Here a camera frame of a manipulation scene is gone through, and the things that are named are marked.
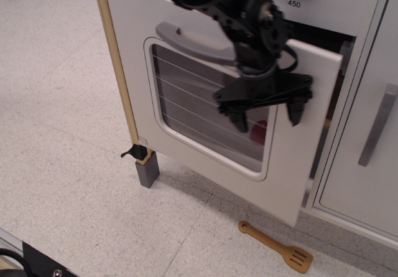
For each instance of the white right cabinet door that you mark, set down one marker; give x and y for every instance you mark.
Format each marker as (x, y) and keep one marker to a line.
(361, 185)

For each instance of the grey cabinet leg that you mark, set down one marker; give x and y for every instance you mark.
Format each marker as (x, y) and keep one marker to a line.
(149, 172)

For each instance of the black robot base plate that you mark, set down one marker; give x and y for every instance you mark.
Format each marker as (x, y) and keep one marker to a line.
(42, 265)

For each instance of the white oven door with window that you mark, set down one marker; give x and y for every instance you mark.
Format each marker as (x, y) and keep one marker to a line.
(170, 96)

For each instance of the grey oven door handle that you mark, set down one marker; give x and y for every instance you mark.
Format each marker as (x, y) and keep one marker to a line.
(173, 36)

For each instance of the silver cabinet door handle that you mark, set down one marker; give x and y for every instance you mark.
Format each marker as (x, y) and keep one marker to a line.
(379, 124)

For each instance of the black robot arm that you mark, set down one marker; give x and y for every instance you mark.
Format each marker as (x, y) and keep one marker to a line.
(262, 57)

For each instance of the white toy kitchen cabinet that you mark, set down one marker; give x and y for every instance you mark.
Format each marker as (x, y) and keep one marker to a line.
(345, 27)

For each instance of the red toy strawberry half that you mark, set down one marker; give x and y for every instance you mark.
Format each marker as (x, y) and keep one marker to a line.
(258, 132)

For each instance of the wooden slotted spatula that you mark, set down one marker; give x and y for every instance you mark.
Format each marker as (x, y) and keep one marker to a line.
(295, 257)

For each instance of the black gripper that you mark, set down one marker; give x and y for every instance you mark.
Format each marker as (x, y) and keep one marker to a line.
(279, 87)

